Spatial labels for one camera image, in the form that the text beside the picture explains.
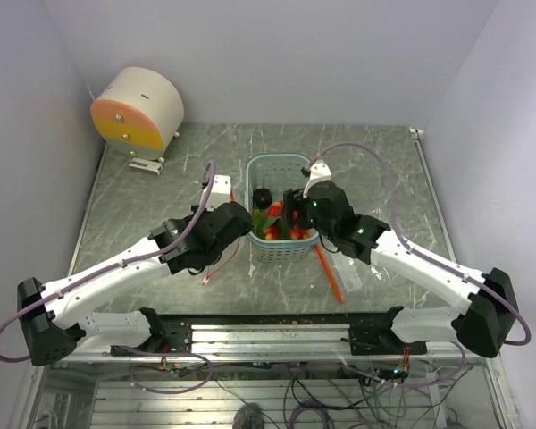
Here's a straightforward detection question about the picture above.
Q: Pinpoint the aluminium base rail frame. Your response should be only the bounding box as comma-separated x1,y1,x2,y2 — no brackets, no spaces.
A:
23,307,517,428

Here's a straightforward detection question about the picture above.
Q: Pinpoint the cream round drawer cabinet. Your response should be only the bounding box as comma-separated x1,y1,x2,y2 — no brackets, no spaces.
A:
90,66,185,161

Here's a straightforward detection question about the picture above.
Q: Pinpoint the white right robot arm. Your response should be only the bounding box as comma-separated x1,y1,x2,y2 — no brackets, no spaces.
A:
282,181,518,358

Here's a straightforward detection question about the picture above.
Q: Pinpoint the dark toy mangosteen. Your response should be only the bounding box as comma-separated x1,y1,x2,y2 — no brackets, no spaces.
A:
252,188,272,211

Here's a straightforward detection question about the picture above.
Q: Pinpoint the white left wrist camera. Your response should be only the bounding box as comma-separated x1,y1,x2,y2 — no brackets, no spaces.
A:
200,174,233,211

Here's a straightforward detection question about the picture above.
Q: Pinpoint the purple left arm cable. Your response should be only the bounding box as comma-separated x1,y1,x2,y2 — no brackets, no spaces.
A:
0,160,218,363

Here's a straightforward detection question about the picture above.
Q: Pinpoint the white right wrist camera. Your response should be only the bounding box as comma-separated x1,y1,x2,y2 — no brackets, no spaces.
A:
301,160,331,198

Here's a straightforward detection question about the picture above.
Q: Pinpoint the light blue plastic basket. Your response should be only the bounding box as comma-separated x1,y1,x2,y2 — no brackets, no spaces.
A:
245,153,318,263

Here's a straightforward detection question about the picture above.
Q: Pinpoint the clear zip bag orange zipper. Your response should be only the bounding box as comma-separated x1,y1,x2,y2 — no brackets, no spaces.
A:
201,189,247,285

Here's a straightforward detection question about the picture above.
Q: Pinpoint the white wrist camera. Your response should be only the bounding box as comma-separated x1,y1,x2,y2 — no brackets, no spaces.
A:
301,160,331,198
200,174,233,211

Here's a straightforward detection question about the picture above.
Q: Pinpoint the small white metal bracket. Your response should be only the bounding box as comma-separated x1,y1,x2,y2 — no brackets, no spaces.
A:
129,156,165,176

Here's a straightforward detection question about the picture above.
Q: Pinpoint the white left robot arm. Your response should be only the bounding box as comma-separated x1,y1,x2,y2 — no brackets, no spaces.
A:
17,201,253,366

